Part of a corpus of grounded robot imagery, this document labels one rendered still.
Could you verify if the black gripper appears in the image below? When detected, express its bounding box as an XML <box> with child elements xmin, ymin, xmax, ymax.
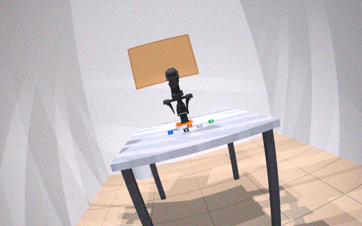
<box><xmin>163</xmin><ymin>87</ymin><xmax>193</xmax><ymax>114</ymax></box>

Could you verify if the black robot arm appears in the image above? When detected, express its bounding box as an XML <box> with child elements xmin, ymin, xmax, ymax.
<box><xmin>165</xmin><ymin>68</ymin><xmax>189</xmax><ymax>124</ymax></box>

